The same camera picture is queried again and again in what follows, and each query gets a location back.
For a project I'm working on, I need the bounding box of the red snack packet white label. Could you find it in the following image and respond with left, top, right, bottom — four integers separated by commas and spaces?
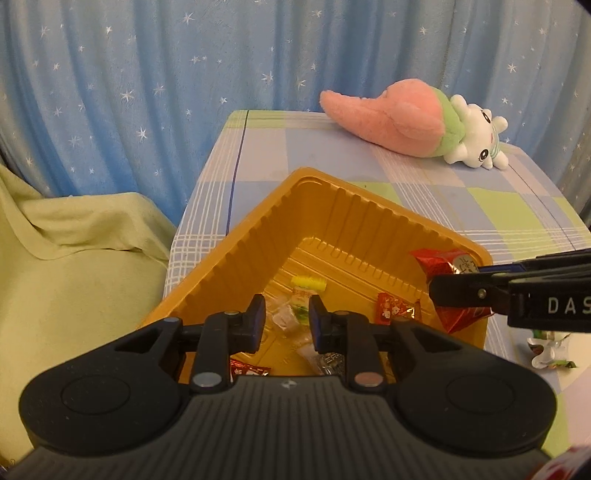
409, 248, 498, 336

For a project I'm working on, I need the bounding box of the pale green blanket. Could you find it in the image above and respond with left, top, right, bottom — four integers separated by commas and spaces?
0, 161, 179, 462

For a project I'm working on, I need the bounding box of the red brown candy packet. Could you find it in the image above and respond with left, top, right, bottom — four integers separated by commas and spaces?
229, 357, 271, 380

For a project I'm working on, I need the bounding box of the blue starry curtain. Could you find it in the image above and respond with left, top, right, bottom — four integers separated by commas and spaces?
0, 0, 591, 232

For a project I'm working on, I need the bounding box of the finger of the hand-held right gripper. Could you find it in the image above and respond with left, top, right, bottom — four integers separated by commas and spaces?
475, 248, 591, 278
427, 271, 509, 325

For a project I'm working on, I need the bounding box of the yellow snack packet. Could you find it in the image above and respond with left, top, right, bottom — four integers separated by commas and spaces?
288, 275, 328, 325

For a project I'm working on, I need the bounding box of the red green-ended snack packet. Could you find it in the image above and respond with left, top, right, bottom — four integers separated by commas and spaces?
376, 292, 422, 324

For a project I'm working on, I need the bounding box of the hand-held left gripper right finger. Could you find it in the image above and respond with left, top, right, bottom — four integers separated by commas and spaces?
308, 295, 462, 393

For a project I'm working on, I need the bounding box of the orange plastic tray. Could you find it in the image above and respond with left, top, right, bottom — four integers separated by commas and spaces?
139, 167, 491, 386

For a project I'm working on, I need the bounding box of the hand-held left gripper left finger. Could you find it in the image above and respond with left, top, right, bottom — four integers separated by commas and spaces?
113, 294, 267, 393

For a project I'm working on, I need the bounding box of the clear brown candy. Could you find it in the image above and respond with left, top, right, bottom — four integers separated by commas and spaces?
271, 302, 297, 331

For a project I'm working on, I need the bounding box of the clear grey green snack packet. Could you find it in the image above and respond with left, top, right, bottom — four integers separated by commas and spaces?
316, 352, 347, 376

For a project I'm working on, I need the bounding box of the pink carrot rabbit plush toy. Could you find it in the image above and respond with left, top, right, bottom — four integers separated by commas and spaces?
320, 78, 509, 171

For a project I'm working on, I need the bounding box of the red white patterned clothing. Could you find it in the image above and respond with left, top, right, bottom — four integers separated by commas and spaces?
531, 444, 591, 480

